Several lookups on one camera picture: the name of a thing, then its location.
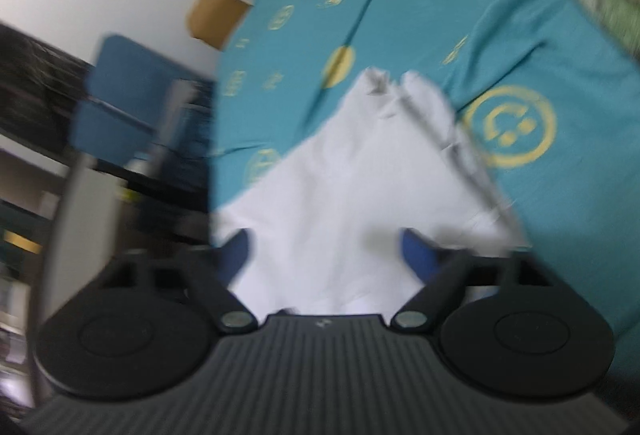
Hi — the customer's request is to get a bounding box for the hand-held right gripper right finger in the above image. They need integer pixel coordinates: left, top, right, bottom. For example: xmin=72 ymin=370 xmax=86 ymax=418
xmin=391 ymin=227 xmax=561 ymax=331

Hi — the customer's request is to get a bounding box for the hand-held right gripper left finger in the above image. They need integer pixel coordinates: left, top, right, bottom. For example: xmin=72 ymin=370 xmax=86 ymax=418
xmin=97 ymin=227 xmax=260 ymax=333

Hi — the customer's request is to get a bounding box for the white garment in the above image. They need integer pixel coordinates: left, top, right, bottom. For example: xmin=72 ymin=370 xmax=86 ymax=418
xmin=210 ymin=66 xmax=531 ymax=316

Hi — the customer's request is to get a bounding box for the white table with dark top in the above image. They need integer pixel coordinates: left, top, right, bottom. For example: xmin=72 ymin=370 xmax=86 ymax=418
xmin=0 ymin=80 xmax=201 ymax=416

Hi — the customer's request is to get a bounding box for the blue covered chair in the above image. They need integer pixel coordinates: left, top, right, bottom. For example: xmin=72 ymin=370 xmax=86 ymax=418
xmin=70 ymin=34 xmax=216 ymax=176

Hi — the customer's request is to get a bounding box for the yellow headboard cushion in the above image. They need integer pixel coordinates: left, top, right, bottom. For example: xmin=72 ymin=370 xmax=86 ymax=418
xmin=186 ymin=0 xmax=253 ymax=51

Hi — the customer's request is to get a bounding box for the bed with teal smiley sheet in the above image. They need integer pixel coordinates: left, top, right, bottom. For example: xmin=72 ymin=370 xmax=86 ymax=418
xmin=207 ymin=0 xmax=640 ymax=356

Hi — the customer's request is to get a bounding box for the dark window with grille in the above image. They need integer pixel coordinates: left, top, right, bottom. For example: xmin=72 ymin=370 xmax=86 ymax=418
xmin=0 ymin=22 xmax=96 ymax=151

